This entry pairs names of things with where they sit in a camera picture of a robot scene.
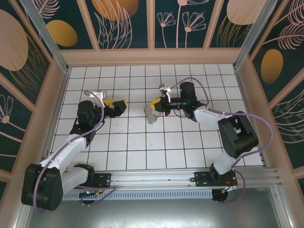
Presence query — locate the bunch of keys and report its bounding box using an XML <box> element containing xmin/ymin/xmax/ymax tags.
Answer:
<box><xmin>143</xmin><ymin>106</ymin><xmax>159</xmax><ymax>125</ymax></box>

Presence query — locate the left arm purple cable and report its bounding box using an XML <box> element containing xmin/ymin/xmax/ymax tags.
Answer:
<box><xmin>33</xmin><ymin>90</ymin><xmax>117</xmax><ymax>213</ymax></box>

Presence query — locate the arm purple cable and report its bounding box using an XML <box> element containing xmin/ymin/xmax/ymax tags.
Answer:
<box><xmin>33</xmin><ymin>90</ymin><xmax>117</xmax><ymax>213</ymax></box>
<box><xmin>169</xmin><ymin>77</ymin><xmax>274</xmax><ymax>205</ymax></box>

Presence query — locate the aluminium side frame rail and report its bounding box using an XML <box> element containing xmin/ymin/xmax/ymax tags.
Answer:
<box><xmin>13</xmin><ymin>66</ymin><xmax>72</xmax><ymax>228</ymax></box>
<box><xmin>232</xmin><ymin>64</ymin><xmax>295</xmax><ymax>228</ymax></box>

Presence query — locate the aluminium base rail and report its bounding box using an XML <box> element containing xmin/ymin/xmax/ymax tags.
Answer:
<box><xmin>95</xmin><ymin>169</ymin><xmax>279</xmax><ymax>191</ymax></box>

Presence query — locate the grey slotted cable duct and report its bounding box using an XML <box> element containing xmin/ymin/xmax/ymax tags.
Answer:
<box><xmin>62</xmin><ymin>189</ymin><xmax>214</xmax><ymax>200</ymax></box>

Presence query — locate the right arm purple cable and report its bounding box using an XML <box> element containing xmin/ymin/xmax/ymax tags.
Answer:
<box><xmin>169</xmin><ymin>77</ymin><xmax>274</xmax><ymax>205</ymax></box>

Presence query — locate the aluminium corner post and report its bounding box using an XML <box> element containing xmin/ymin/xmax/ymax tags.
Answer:
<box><xmin>233</xmin><ymin>0</ymin><xmax>285</xmax><ymax>70</ymax></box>
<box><xmin>19</xmin><ymin>0</ymin><xmax>71</xmax><ymax>72</ymax></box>

